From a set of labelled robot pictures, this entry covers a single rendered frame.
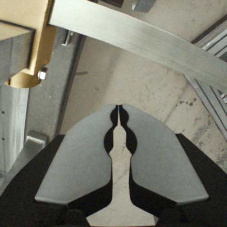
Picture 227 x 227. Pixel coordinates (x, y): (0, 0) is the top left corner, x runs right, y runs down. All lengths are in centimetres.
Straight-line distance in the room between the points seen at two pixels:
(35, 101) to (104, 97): 78
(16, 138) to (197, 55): 54
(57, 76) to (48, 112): 9
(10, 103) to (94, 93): 69
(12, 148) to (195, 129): 118
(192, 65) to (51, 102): 28
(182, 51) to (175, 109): 107
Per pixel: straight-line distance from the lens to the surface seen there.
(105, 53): 104
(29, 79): 20
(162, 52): 18
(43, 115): 40
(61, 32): 27
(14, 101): 52
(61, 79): 35
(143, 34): 17
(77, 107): 119
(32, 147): 41
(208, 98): 103
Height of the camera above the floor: 102
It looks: 59 degrees down
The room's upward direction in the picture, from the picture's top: 179 degrees counter-clockwise
